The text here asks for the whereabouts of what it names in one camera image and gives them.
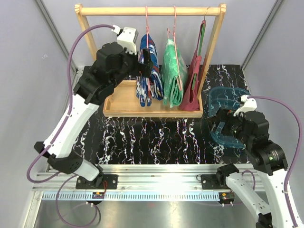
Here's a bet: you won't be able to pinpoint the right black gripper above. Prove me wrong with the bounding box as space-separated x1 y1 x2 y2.
206 107 252 147

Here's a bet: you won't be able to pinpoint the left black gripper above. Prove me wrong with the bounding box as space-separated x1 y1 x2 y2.
110 45 152 88

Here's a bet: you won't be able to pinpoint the blue patterned trousers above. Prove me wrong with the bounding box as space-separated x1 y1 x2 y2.
136 34 164 107

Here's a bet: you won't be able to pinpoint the pink wire hanger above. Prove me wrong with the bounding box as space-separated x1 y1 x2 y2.
167 6 183 91
145 6 152 97

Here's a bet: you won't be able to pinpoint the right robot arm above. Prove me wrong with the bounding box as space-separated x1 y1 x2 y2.
209 108 304 228

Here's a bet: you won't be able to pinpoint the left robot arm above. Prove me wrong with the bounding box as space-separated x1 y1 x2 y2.
34 42 153 189

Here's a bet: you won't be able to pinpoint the green plastic hanger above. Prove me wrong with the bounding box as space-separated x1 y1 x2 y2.
191 6 210 90

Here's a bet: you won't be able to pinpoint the green patterned folded garment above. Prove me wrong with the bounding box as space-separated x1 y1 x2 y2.
161 38 189 108

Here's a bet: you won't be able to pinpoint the wooden clothes rack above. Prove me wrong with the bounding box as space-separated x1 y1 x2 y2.
75 3 226 118

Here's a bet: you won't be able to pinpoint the teal transparent plastic bin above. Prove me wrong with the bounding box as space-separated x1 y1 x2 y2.
208 86 250 149

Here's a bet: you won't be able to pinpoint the maroon tank top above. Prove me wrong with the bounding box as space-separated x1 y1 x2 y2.
178 20 207 112

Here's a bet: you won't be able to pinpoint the black marbled table mat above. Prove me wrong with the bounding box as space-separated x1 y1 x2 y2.
72 65 248 165

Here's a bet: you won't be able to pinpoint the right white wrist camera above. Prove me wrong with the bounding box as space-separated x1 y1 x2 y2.
233 95 257 117

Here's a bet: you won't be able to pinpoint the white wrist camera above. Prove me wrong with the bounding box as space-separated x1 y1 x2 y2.
233 95 257 117
112 25 139 55

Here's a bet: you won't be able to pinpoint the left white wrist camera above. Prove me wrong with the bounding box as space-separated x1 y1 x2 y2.
112 25 139 55

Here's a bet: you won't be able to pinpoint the aluminium mounting rail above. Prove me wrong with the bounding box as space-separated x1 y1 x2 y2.
32 163 289 201

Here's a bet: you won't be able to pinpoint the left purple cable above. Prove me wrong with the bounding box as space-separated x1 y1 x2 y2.
26 24 114 226

